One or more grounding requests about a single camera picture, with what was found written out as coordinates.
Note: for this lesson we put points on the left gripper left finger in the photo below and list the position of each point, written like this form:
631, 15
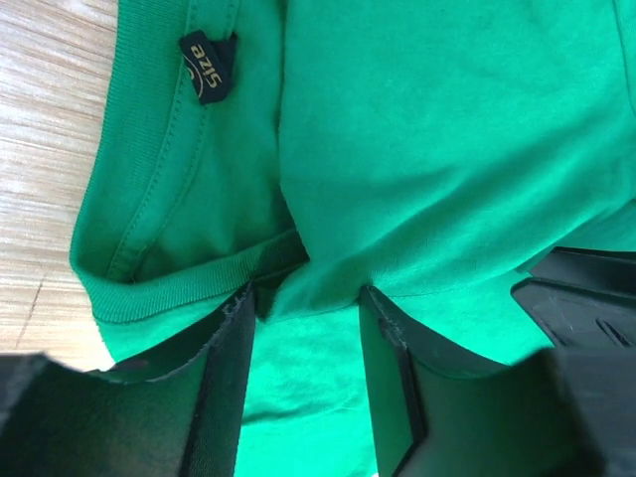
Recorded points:
173, 410

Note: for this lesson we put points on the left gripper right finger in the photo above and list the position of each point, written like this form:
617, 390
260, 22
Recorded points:
438, 409

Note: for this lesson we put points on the green t shirt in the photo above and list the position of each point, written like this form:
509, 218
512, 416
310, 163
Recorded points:
434, 149

